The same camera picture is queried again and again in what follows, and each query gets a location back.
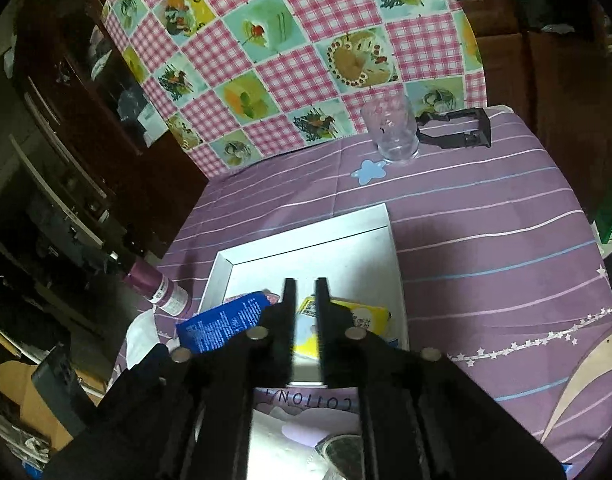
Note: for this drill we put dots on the blue tissue packet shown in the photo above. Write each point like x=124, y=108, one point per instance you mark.
x=221, y=322

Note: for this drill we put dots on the dark wooden cabinet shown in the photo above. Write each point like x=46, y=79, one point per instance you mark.
x=61, y=110

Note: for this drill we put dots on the clear cotton pad packet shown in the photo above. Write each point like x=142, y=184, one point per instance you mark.
x=296, y=440

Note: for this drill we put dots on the purple pump bottle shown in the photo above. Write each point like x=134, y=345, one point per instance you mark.
x=156, y=290

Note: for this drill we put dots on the yellow packet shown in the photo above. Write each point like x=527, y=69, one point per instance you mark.
x=366, y=317

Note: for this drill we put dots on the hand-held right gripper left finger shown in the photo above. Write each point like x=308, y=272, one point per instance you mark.
x=287, y=310

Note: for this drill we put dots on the white paper box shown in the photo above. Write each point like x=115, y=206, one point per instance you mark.
x=153, y=125

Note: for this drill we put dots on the black box device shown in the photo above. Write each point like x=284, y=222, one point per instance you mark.
x=61, y=385

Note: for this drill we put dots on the pink checkered printed cloth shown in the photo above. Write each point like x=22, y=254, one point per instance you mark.
x=286, y=60

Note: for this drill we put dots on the black plastic clip holder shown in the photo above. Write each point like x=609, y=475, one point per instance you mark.
x=481, y=130

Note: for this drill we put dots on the brown cardboard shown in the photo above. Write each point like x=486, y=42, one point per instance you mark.
x=16, y=385

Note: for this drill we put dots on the white padded cloth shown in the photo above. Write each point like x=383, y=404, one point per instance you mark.
x=143, y=335

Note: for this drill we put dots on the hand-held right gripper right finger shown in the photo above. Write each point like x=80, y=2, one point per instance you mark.
x=323, y=310

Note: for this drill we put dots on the purple striped tablecloth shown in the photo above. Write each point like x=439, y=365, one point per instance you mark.
x=486, y=260

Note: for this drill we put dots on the white shallow box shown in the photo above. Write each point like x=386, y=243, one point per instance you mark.
x=336, y=260

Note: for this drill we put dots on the clear glass cup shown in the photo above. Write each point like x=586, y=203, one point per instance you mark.
x=391, y=130

